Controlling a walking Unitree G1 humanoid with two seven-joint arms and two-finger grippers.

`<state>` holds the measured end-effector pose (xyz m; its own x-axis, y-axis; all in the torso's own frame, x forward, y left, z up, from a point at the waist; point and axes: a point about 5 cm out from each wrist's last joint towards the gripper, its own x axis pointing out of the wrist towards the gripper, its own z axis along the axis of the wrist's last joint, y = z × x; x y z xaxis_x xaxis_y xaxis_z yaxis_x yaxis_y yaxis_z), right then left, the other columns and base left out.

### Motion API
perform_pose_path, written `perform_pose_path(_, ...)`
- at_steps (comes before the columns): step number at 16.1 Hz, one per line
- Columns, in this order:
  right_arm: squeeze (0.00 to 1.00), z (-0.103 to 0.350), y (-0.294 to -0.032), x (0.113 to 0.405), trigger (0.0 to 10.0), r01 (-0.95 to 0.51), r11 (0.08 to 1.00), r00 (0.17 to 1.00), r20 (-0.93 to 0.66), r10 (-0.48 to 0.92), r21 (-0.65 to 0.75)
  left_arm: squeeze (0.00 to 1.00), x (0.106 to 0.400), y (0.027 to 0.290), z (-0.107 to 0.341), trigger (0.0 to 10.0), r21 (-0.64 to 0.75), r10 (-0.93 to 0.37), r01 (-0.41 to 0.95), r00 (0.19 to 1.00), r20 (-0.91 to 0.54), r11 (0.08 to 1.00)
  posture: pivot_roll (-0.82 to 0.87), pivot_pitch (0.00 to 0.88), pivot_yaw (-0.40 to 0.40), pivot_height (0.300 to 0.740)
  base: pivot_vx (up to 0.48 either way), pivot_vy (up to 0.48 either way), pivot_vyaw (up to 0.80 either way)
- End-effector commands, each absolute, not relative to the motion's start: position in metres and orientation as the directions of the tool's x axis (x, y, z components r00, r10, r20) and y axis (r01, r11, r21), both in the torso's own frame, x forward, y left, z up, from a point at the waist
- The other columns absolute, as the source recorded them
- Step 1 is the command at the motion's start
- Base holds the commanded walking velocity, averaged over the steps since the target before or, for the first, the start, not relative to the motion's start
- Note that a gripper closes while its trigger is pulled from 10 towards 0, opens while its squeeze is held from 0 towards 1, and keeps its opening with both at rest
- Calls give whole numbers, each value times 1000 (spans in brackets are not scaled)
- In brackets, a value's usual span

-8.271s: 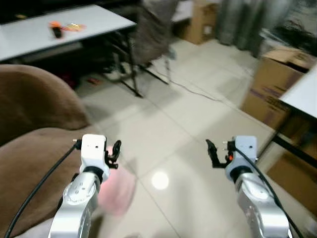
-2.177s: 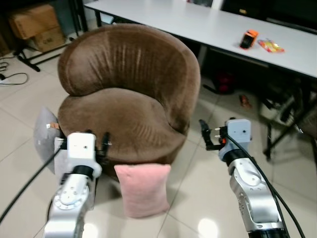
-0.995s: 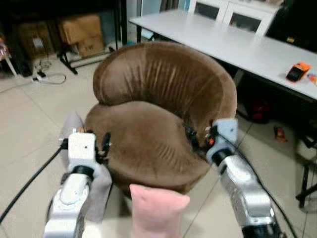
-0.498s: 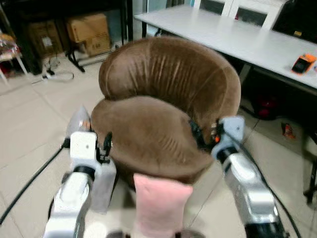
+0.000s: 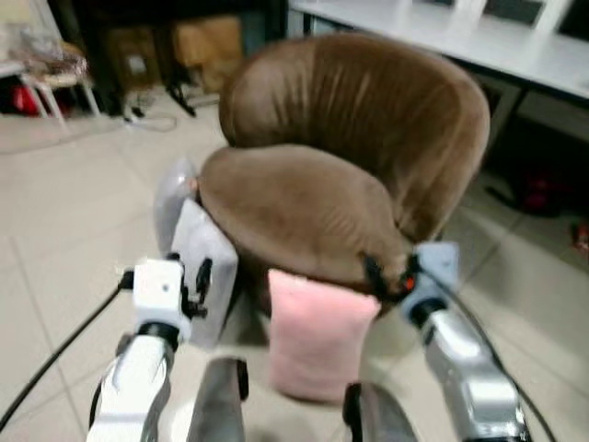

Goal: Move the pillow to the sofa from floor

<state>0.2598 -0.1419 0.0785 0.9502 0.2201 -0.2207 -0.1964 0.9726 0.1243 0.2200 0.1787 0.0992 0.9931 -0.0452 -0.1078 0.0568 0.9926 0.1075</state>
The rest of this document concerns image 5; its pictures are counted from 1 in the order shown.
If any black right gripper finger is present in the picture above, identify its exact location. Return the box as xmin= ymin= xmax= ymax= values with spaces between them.
xmin=360 ymin=252 xmax=387 ymax=294

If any light grey square pillow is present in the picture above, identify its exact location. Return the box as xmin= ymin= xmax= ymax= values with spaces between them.
xmin=169 ymin=198 xmax=239 ymax=350

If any silvery grey shiny pillow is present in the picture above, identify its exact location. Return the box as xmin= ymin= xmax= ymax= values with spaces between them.
xmin=152 ymin=156 xmax=201 ymax=256

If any pink fluffy pillow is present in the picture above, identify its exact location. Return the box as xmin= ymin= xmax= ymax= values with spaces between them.
xmin=266 ymin=268 xmax=382 ymax=404

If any small red floor item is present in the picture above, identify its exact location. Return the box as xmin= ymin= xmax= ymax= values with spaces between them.
xmin=572 ymin=221 xmax=589 ymax=255

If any brown velvet sofa chair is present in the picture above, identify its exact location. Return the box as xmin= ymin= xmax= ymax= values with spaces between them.
xmin=197 ymin=32 xmax=491 ymax=297

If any red and black floor object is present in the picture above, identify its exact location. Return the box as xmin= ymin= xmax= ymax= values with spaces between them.
xmin=486 ymin=169 xmax=579 ymax=219

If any grey left robot leg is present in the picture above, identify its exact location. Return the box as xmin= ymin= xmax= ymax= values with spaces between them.
xmin=187 ymin=357 xmax=250 ymax=442

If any grey robot leg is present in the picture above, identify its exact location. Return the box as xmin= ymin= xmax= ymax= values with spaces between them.
xmin=342 ymin=381 xmax=422 ymax=442
xmin=187 ymin=357 xmax=250 ymax=442

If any grey right robot leg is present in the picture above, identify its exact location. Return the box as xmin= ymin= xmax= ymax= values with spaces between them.
xmin=342 ymin=381 xmax=422 ymax=442

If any white power strip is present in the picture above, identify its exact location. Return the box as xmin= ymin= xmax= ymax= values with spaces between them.
xmin=122 ymin=104 xmax=178 ymax=132

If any small brown cardboard box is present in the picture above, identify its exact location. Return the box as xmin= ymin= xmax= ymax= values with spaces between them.
xmin=105 ymin=27 xmax=164 ymax=91

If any large brown cardboard box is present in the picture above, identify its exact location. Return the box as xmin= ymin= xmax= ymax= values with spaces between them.
xmin=172 ymin=16 xmax=246 ymax=94

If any red bag under chair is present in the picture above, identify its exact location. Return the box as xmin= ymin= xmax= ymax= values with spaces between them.
xmin=8 ymin=81 xmax=49 ymax=117

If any white chair with clutter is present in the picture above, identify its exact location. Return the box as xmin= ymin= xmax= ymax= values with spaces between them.
xmin=17 ymin=32 xmax=102 ymax=127

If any long white table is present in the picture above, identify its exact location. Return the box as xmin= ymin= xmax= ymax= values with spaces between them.
xmin=289 ymin=0 xmax=589 ymax=148

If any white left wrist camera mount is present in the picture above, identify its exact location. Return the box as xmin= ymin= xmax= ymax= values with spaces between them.
xmin=133 ymin=259 xmax=193 ymax=333

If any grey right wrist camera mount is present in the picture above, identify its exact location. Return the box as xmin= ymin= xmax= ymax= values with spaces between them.
xmin=399 ymin=241 xmax=460 ymax=320

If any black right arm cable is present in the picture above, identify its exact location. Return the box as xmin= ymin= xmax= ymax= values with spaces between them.
xmin=419 ymin=262 xmax=560 ymax=442

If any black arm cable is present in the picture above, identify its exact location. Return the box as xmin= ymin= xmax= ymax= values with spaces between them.
xmin=419 ymin=262 xmax=560 ymax=442
xmin=0 ymin=271 xmax=136 ymax=432

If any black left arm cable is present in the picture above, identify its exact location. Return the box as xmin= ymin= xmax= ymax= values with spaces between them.
xmin=0 ymin=271 xmax=136 ymax=432

